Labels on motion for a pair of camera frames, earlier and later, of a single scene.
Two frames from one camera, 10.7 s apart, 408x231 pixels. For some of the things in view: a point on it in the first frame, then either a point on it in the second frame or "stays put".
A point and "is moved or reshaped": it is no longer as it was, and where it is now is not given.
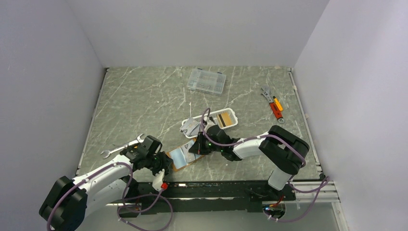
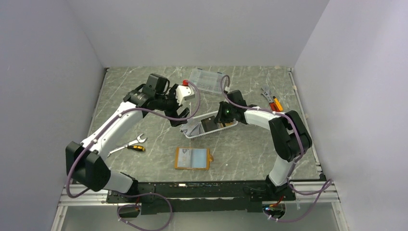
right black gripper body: x=206 y=146 -> x=226 y=114
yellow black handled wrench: x=108 y=152 stays put
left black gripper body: x=159 y=162 -> x=172 y=107
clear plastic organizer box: x=206 y=81 stays put
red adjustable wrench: x=278 y=113 stays put
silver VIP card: x=188 y=157 is moved or reshaped
